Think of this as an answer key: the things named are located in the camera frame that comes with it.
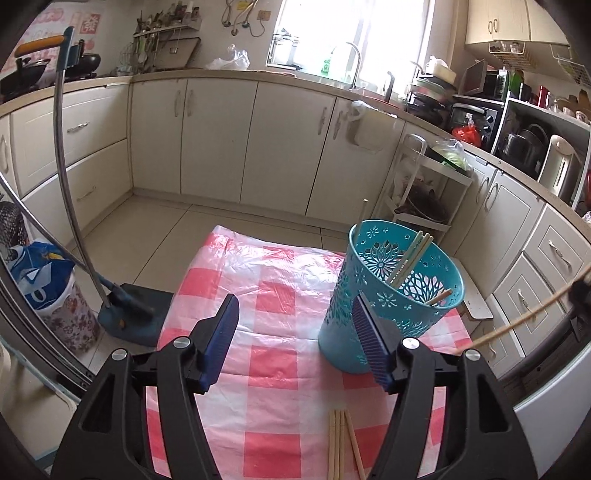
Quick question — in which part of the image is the separate bamboo chopstick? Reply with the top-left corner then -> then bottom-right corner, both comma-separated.
454,263 -> 591,355

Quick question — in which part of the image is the cream kitchen drawer cabinet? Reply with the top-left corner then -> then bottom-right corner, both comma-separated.
1,82 -> 131,244

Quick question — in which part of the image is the white electric kettle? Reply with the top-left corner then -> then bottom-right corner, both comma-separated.
538,135 -> 583,203

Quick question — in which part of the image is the floral waste bin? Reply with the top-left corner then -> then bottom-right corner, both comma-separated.
37,274 -> 99,354

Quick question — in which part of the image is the dark green dustpan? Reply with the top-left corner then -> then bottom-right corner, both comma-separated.
97,283 -> 173,347

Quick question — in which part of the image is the bamboo chopstick beside bundle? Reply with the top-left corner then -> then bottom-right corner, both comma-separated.
345,410 -> 367,480

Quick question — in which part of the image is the short chopstick in basket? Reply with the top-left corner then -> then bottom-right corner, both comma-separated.
426,289 -> 453,306

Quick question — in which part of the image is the bamboo chopstick bundle right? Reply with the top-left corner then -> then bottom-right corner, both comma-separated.
337,410 -> 346,480

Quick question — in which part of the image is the bamboo chopstick bundle middle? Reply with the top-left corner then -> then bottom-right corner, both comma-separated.
332,410 -> 341,480

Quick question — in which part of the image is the teal perforated plastic basket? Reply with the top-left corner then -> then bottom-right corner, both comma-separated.
318,219 -> 465,374

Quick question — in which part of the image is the red white checkered tablecloth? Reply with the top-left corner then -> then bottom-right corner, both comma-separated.
144,224 -> 475,480

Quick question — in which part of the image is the blue white plastic bag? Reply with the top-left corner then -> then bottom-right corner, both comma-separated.
7,241 -> 75,310

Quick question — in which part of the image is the white storage trolley rack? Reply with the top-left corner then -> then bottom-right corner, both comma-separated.
373,133 -> 474,242

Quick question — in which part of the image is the black toaster oven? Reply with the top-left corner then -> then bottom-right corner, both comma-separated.
446,100 -> 504,152

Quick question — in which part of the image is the chrome sink faucet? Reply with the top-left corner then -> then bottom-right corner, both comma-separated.
344,41 -> 363,90

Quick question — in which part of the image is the white wall-hung bin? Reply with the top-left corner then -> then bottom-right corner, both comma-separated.
346,100 -> 398,153

